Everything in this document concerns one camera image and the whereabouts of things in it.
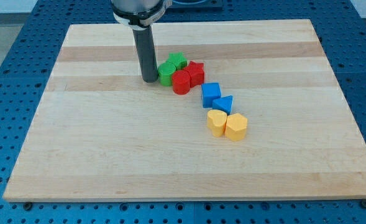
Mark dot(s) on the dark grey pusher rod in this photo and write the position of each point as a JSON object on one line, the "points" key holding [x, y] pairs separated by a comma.
{"points": [[146, 54]]}

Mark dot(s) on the green cylinder block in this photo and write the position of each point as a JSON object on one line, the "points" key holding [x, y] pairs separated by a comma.
{"points": [[165, 72]]}

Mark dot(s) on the blue triangle block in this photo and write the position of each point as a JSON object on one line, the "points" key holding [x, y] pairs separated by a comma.
{"points": [[224, 104]]}

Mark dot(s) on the wooden board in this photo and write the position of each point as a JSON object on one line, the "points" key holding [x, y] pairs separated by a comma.
{"points": [[101, 134]]}

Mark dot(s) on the yellow pentagon block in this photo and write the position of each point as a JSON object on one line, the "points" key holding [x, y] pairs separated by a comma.
{"points": [[236, 127]]}

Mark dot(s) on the green star block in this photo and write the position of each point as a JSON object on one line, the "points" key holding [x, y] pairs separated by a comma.
{"points": [[178, 59]]}

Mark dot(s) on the yellow heart block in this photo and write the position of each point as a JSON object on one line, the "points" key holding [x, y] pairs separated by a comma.
{"points": [[216, 122]]}

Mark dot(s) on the red cylinder block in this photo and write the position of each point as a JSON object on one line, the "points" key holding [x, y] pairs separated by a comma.
{"points": [[181, 82]]}

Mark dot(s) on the red star block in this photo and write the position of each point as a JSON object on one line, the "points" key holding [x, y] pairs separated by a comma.
{"points": [[196, 72]]}

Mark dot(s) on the blue cube block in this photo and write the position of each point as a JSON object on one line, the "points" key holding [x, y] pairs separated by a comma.
{"points": [[210, 92]]}

